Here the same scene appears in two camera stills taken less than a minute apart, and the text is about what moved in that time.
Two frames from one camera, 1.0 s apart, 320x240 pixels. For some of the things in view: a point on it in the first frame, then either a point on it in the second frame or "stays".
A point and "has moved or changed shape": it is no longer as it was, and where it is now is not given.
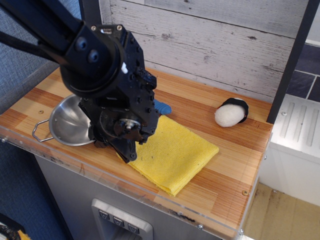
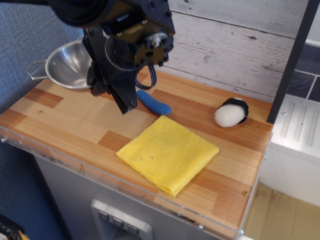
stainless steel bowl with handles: x=69 y=123 has moved or changed shape
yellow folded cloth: x=171 y=156 stays
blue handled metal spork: x=162 y=108 stays
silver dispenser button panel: x=113 y=224 stays
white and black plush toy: x=231 y=112 stays
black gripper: x=126 y=117 -> x=134 y=34
